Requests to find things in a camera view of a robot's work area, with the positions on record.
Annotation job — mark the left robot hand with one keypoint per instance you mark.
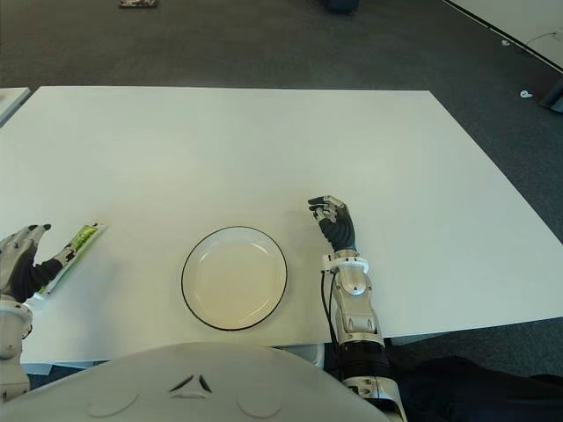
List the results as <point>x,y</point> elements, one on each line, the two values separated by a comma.
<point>19,272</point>

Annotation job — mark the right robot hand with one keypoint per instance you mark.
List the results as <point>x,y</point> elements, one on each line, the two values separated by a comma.
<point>341,230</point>

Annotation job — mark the green toothpaste tube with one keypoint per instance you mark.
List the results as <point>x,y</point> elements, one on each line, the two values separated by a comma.
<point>83,237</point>

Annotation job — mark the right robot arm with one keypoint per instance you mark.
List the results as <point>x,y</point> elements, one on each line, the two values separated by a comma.
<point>356,307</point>

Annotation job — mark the white plate with black rim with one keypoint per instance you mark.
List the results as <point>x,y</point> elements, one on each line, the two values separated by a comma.
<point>235,281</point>

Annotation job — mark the white side table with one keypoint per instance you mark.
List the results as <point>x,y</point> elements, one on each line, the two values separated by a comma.
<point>11,99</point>

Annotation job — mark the grey robot torso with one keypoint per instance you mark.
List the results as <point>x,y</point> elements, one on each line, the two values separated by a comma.
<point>198,387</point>

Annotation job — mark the dark blue floor object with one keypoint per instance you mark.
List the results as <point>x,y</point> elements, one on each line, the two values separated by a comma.
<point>338,5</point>

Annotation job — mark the dark grey floor object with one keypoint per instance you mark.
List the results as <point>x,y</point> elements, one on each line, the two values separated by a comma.
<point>554,96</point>

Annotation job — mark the colourful flat floor item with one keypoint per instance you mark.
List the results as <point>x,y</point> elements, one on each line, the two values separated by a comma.
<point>137,3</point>

